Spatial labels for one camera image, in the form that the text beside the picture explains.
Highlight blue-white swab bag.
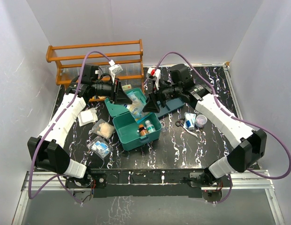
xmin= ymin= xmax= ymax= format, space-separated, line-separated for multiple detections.
xmin=124 ymin=92 xmax=150 ymax=123

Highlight black scissors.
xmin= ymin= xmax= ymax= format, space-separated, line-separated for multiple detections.
xmin=175 ymin=119 xmax=185 ymax=127

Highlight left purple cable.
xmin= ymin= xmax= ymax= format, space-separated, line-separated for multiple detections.
xmin=28 ymin=51 xmax=112 ymax=200

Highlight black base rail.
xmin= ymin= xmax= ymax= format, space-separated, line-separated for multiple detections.
xmin=89 ymin=168 xmax=233 ymax=199

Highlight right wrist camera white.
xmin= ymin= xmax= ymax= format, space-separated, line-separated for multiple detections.
xmin=146 ymin=67 xmax=161 ymax=90

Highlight white-blue ointment tube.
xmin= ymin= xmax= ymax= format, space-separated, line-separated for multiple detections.
xmin=184 ymin=112 xmax=196 ymax=131

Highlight teal medicine kit box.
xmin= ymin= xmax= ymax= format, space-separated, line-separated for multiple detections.
xmin=105 ymin=88 xmax=161 ymax=151

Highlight white bottle green label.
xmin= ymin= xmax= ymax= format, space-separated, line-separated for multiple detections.
xmin=145 ymin=120 xmax=156 ymax=134

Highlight blue-grey divided tray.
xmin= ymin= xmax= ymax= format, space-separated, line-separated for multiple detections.
xmin=156 ymin=98 xmax=185 ymax=119

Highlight bag of blue-white packets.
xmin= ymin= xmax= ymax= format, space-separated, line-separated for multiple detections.
xmin=87 ymin=136 xmax=113 ymax=160

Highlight white gauze pad packet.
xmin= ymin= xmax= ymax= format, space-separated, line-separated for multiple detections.
xmin=77 ymin=108 xmax=98 ymax=127

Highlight clear round container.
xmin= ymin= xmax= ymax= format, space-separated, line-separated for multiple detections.
xmin=194 ymin=114 xmax=207 ymax=128

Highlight brown bottle orange cap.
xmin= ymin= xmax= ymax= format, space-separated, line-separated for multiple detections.
xmin=138 ymin=124 xmax=148 ymax=136

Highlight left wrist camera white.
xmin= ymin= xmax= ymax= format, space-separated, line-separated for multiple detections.
xmin=109 ymin=60 xmax=123 ymax=83

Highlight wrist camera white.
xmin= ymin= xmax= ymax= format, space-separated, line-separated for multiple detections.
xmin=146 ymin=67 xmax=161 ymax=90
xmin=109 ymin=60 xmax=123 ymax=83

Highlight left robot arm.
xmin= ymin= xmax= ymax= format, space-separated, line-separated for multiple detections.
xmin=27 ymin=64 xmax=132 ymax=187

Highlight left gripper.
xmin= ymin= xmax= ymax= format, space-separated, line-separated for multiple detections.
xmin=92 ymin=78 xmax=132 ymax=105

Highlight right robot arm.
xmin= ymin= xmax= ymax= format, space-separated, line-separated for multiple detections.
xmin=143 ymin=64 xmax=267 ymax=186

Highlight white-green medicine box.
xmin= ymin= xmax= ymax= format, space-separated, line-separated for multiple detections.
xmin=122 ymin=84 xmax=132 ymax=91

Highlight wooden orange shelf rack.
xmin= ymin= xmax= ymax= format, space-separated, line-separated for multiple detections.
xmin=46 ymin=39 xmax=145 ymax=92

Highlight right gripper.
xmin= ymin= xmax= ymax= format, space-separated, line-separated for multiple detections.
xmin=142 ymin=81 xmax=182 ymax=113

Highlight bag of cotton balls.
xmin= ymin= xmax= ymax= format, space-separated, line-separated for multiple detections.
xmin=91 ymin=119 xmax=115 ymax=139

